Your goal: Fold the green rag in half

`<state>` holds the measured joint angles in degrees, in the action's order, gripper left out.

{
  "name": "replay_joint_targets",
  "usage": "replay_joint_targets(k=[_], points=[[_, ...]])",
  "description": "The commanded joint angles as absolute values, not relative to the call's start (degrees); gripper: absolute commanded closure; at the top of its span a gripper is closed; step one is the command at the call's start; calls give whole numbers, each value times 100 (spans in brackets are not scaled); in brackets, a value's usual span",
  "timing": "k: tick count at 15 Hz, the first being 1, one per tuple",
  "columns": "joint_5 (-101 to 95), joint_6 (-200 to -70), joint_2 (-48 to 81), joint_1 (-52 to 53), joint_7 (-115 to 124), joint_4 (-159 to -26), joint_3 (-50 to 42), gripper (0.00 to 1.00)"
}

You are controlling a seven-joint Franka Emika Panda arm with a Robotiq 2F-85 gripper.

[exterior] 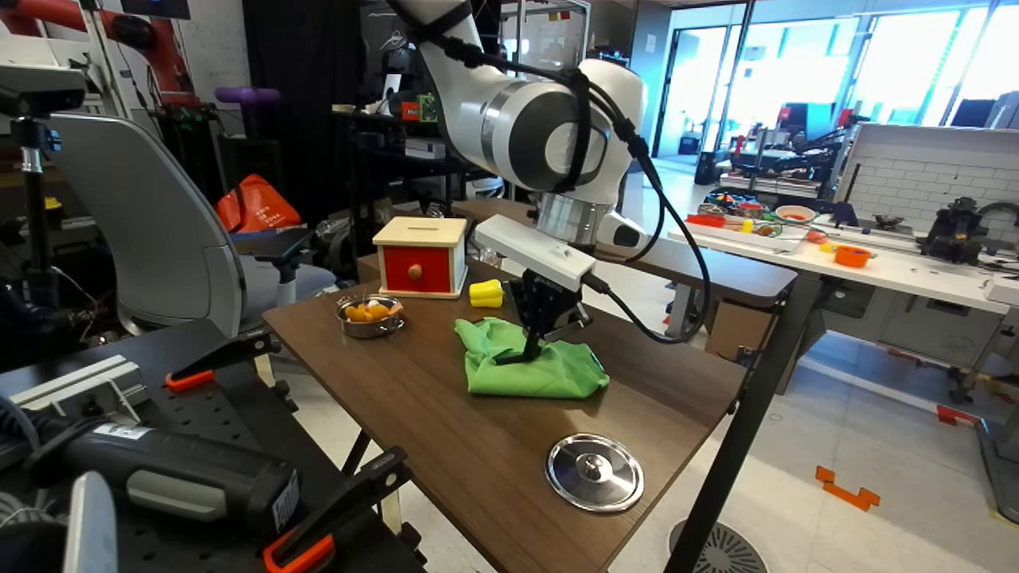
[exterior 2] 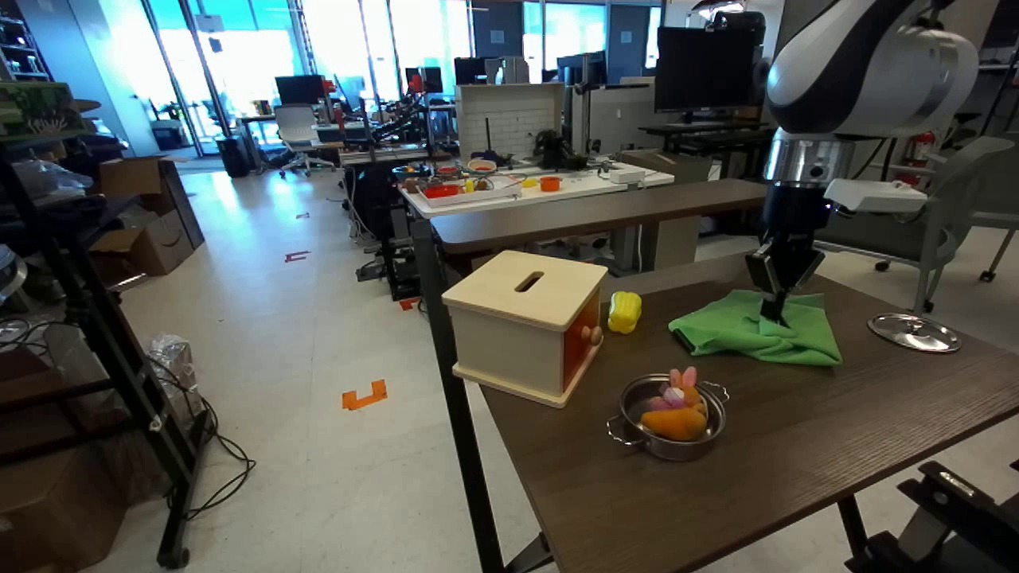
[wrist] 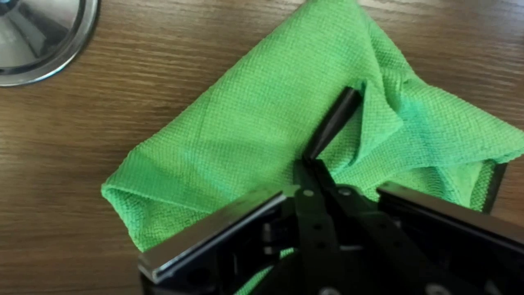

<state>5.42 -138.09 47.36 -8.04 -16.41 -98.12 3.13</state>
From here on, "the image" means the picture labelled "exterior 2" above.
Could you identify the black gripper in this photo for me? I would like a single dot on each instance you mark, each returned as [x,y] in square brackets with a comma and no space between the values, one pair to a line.
[792,240]

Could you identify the green rag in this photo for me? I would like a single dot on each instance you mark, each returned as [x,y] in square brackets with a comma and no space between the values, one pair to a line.
[735,332]

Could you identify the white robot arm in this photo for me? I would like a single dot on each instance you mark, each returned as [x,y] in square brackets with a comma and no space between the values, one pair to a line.
[871,73]

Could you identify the silver pot lid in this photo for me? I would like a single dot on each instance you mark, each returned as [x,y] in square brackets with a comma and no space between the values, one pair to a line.
[911,332]

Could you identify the yellow block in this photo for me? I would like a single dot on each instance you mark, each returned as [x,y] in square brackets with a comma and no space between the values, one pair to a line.
[625,314]

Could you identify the orange toy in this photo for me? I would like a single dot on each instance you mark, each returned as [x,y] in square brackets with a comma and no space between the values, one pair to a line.
[677,420]

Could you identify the small bowl with fruit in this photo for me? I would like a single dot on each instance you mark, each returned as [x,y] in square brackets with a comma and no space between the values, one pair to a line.
[665,448]

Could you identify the dark brown long desk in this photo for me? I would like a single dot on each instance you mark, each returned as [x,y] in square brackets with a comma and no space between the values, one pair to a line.
[593,210]

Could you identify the white table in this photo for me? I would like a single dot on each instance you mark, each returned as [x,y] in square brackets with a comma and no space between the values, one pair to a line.
[577,188]

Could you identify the grey office chair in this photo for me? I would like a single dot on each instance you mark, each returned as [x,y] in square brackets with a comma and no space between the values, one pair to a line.
[972,181]

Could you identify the black computer monitor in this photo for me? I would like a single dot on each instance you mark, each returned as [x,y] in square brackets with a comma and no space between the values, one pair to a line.
[704,64]

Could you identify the orange bowl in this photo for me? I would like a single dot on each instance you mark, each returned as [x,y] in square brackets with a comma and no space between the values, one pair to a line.
[548,182]

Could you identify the wooden box red drawer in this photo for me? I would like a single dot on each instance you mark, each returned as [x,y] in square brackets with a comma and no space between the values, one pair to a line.
[512,320]

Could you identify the black machine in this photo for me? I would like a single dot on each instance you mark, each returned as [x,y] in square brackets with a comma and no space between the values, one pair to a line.
[555,152]

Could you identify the white partition panel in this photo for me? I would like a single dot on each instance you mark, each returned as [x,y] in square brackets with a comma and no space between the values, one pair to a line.
[512,117]

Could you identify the black table leg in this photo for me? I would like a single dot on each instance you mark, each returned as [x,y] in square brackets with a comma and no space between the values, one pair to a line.
[456,426]

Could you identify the red tray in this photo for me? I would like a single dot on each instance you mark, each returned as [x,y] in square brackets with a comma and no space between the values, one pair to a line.
[441,191]

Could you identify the orange floor marker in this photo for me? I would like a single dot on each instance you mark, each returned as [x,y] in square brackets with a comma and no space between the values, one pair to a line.
[364,403]

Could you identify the cardboard box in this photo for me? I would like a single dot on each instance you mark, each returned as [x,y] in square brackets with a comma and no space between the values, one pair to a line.
[162,242]
[138,181]

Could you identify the black shelf rack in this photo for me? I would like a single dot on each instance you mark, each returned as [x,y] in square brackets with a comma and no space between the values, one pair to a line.
[97,320]

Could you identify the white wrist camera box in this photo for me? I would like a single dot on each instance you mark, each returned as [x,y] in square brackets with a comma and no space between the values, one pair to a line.
[878,195]

